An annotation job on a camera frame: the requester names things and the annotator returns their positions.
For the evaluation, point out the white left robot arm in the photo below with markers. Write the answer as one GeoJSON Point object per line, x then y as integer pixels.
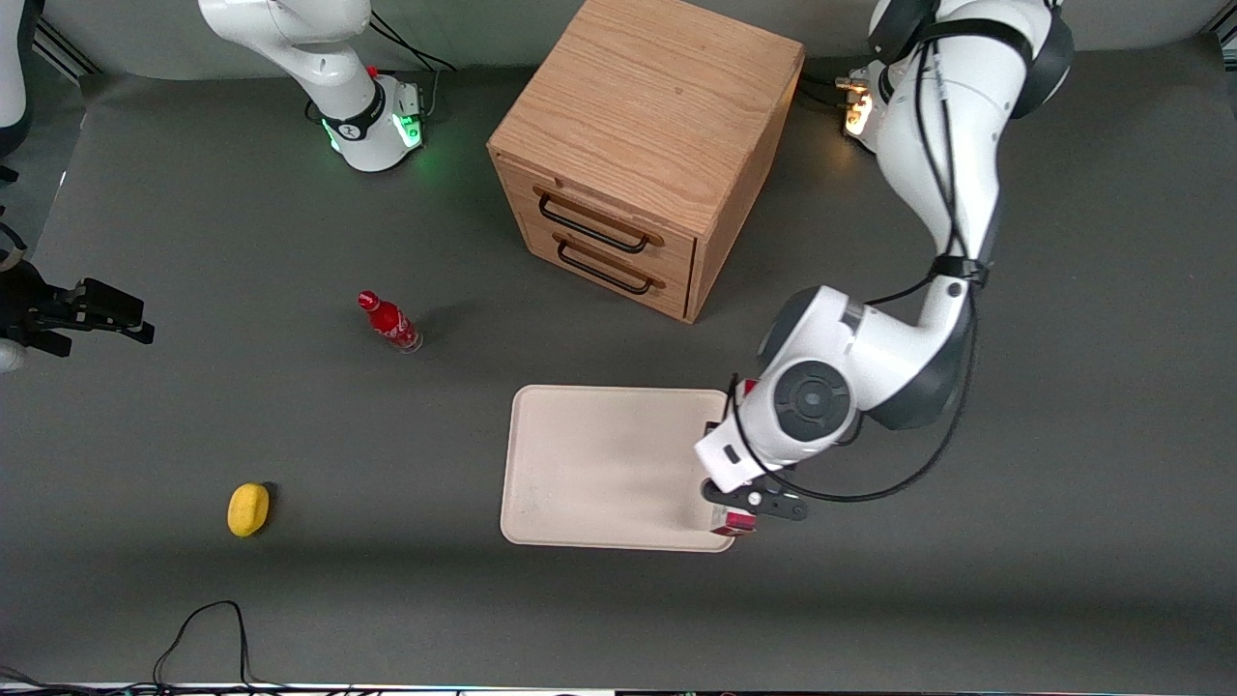
{"type": "Point", "coordinates": [870, 358]}

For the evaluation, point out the aluminium frame rail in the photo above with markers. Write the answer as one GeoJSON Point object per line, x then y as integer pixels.
{"type": "Point", "coordinates": [68, 48]}

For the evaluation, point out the beige rectangular tray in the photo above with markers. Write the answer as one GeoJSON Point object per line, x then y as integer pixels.
{"type": "Point", "coordinates": [599, 464]}

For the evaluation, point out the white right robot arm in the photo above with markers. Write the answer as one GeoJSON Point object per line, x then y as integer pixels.
{"type": "Point", "coordinates": [329, 68]}

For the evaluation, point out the wooden drawer cabinet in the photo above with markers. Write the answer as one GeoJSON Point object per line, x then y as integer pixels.
{"type": "Point", "coordinates": [657, 106]}

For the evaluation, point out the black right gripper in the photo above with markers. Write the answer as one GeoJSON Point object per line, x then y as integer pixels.
{"type": "Point", "coordinates": [41, 306]}

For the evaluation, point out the red cookie box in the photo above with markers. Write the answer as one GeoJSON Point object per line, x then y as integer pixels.
{"type": "Point", "coordinates": [736, 525]}

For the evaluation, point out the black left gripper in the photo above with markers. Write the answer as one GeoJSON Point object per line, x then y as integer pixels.
{"type": "Point", "coordinates": [709, 425]}

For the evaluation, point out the red cola bottle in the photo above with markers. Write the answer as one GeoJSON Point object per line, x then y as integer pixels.
{"type": "Point", "coordinates": [389, 324]}

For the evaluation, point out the yellow lemon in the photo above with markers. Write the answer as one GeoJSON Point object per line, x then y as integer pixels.
{"type": "Point", "coordinates": [248, 509]}

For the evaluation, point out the wooden drawer front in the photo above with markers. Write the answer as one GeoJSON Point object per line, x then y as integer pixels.
{"type": "Point", "coordinates": [667, 242]}
{"type": "Point", "coordinates": [541, 246]}

